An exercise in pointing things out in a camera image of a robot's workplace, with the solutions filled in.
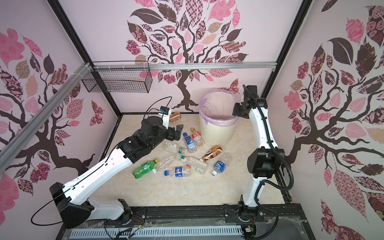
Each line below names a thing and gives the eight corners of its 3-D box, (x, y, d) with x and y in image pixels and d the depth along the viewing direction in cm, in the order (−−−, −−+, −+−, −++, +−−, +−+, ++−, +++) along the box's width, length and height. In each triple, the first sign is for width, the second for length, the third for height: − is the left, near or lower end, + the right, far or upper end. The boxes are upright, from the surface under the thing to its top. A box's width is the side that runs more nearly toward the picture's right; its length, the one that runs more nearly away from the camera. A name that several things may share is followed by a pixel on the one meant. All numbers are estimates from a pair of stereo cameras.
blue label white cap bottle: (209, 172, 90) (209, 168, 85) (224, 155, 97) (226, 151, 93) (216, 179, 87) (217, 175, 83) (232, 161, 94) (234, 157, 90)
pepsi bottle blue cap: (164, 178, 87) (163, 175, 84) (165, 170, 91) (164, 166, 87) (190, 178, 87) (189, 175, 84) (190, 170, 91) (190, 166, 87)
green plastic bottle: (135, 179, 87) (133, 176, 84) (133, 171, 90) (131, 167, 87) (160, 168, 92) (159, 165, 88) (158, 160, 95) (156, 157, 91)
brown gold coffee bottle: (202, 164, 92) (202, 161, 89) (198, 158, 95) (198, 155, 92) (221, 152, 97) (222, 149, 94) (217, 146, 100) (217, 143, 97)
